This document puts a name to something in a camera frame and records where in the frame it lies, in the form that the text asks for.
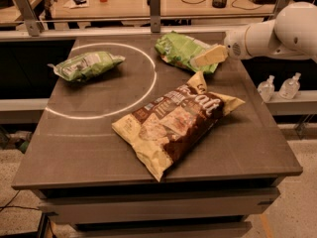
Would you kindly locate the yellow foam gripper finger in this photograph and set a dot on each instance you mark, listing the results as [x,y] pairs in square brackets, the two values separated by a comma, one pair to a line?
[215,54]

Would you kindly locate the green rice chip bag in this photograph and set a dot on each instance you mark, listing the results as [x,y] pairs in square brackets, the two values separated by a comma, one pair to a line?
[178,50]

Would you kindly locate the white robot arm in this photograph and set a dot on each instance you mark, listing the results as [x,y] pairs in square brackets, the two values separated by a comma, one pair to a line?
[291,35]

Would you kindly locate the brown yellow chip bag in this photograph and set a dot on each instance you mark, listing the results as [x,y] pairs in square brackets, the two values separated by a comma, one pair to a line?
[164,130]

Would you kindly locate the green white snack bag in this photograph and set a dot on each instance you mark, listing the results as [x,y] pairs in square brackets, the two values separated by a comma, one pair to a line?
[85,66]

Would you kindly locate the clear sanitizer bottle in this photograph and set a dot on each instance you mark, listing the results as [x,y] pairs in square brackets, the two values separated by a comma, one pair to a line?
[266,88]
[290,87]

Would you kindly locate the white circle marking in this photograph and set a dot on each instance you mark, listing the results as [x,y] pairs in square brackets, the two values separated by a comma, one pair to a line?
[124,87]

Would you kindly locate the middle metal rail bracket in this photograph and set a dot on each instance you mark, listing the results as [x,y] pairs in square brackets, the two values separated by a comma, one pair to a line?
[154,15]

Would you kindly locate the left metal rail bracket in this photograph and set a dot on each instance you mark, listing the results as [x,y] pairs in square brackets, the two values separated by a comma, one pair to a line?
[32,22]

